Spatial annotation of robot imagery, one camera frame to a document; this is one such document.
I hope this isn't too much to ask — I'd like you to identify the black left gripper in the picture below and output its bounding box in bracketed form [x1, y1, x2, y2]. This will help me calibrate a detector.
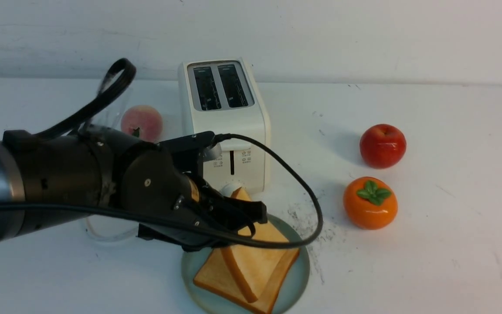
[114, 140, 268, 252]

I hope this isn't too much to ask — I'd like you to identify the toast slice taken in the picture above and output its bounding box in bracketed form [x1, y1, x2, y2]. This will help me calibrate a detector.
[193, 249, 299, 314]
[220, 188, 288, 303]

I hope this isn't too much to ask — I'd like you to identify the grey Piper robot left arm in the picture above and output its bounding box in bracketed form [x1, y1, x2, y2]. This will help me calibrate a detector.
[0, 130, 268, 252]

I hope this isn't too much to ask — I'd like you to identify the white two-slot toaster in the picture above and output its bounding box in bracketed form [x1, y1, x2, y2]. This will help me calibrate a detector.
[178, 58, 271, 195]

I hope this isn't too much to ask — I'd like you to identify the light blue round plate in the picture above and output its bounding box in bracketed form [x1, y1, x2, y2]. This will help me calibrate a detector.
[181, 214, 311, 314]

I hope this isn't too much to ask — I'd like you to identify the pink peach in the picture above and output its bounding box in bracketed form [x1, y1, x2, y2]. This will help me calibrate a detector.
[120, 105, 163, 143]

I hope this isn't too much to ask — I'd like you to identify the orange persimmon with green leaf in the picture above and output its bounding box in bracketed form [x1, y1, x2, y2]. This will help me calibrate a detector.
[343, 177, 398, 230]

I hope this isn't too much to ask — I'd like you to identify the red apple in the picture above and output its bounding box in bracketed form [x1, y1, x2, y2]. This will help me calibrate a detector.
[359, 124, 407, 169]

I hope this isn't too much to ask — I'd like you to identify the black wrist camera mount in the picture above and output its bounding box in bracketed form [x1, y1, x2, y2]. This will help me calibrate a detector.
[159, 131, 222, 176]

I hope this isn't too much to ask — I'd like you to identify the white toaster power cord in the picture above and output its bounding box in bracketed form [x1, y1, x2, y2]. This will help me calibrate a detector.
[85, 216, 140, 242]

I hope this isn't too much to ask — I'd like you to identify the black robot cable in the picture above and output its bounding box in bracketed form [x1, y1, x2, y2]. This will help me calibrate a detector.
[0, 58, 324, 249]

